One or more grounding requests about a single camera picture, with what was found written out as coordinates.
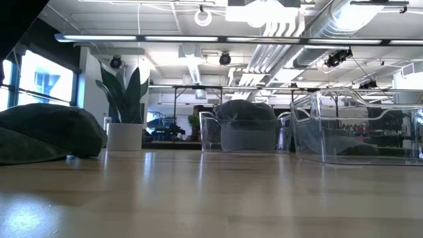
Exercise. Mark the grey baseball cap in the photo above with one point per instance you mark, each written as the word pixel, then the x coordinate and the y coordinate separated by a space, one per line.
pixel 350 147
pixel 246 132

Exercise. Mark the black background robot arm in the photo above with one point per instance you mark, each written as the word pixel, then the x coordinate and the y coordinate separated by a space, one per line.
pixel 167 132

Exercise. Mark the small clear plastic bin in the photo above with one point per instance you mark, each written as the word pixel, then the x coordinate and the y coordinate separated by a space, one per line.
pixel 208 132

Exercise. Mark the small green background plant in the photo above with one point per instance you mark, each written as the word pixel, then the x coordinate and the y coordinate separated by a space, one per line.
pixel 194 122

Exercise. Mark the black folding table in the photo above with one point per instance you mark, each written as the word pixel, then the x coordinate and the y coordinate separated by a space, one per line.
pixel 185 87

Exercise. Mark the white LED light strip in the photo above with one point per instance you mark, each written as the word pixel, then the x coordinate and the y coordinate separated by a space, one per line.
pixel 181 38
pixel 99 38
pixel 406 42
pixel 262 39
pixel 345 41

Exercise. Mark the green snake plant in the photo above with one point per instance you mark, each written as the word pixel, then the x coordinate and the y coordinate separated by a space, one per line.
pixel 127 99

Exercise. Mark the white round plant pot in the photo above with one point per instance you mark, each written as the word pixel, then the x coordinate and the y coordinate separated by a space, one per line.
pixel 125 137

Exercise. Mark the large clear plastic bin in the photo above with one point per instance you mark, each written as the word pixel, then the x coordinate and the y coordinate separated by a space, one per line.
pixel 363 112

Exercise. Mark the dark green baseball cap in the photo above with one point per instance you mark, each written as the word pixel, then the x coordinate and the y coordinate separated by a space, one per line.
pixel 43 132

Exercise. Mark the bright window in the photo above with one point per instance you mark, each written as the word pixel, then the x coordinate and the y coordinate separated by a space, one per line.
pixel 46 79

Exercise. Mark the round black ceiling camera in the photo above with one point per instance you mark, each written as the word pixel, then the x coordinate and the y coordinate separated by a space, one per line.
pixel 116 62
pixel 225 59

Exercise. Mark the black overhead rig camera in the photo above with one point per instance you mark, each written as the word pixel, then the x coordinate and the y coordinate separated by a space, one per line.
pixel 337 59

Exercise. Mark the silver round air duct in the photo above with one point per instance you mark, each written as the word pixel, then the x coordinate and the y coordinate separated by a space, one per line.
pixel 330 33

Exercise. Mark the small black mounted camera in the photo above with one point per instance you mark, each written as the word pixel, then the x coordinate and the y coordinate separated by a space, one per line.
pixel 367 85

